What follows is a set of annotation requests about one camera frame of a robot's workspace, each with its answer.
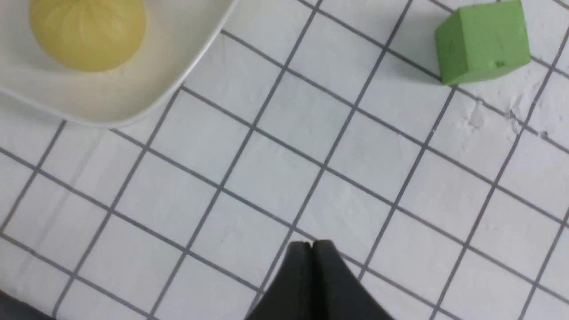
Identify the yellow steamed bun on plate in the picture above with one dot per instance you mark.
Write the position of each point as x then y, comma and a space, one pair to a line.
88, 35

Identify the white square plate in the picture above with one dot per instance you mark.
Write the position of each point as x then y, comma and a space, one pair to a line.
177, 35

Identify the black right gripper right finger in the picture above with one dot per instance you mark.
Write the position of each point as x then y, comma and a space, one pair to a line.
337, 293

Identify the green foam cube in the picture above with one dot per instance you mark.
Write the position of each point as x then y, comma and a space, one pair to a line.
482, 42

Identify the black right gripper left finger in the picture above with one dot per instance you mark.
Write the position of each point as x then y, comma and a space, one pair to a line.
289, 295

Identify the white grid tablecloth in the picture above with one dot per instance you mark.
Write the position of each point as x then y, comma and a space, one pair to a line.
304, 120

